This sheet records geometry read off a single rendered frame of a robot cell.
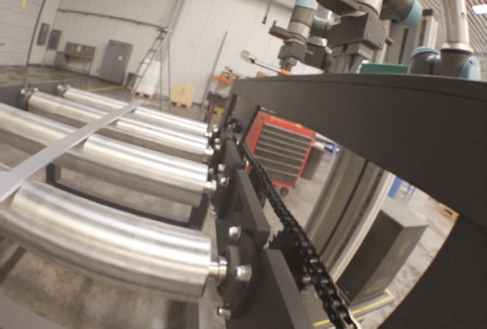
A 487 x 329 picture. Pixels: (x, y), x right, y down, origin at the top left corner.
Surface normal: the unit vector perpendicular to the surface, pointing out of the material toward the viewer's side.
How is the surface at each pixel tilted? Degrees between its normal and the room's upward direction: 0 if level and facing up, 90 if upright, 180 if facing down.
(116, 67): 90
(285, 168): 90
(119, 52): 90
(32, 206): 36
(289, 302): 0
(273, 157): 90
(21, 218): 59
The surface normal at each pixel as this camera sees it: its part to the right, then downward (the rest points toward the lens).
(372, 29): 0.15, 0.27
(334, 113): -0.94, -0.26
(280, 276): 0.31, -0.93
